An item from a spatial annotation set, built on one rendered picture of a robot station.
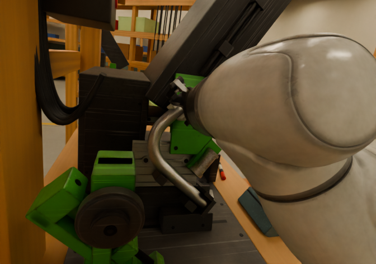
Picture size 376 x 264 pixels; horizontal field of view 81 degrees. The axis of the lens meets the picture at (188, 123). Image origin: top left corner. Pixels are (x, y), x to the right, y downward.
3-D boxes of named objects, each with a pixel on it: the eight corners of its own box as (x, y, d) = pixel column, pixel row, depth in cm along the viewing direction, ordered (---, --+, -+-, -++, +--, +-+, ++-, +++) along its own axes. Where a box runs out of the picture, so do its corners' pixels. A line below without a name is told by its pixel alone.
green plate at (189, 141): (201, 150, 68) (206, 81, 68) (211, 154, 60) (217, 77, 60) (164, 149, 65) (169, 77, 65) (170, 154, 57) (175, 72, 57)
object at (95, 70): (136, 151, 97) (144, 72, 88) (141, 191, 69) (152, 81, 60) (91, 149, 91) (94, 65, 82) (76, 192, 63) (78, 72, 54)
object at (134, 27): (172, 147, 342) (196, -27, 279) (83, 112, 454) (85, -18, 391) (191, 140, 387) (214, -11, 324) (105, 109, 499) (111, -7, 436)
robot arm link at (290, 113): (173, 93, 25) (230, 180, 28) (243, 63, 11) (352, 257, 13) (241, 46, 28) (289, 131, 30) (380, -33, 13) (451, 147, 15)
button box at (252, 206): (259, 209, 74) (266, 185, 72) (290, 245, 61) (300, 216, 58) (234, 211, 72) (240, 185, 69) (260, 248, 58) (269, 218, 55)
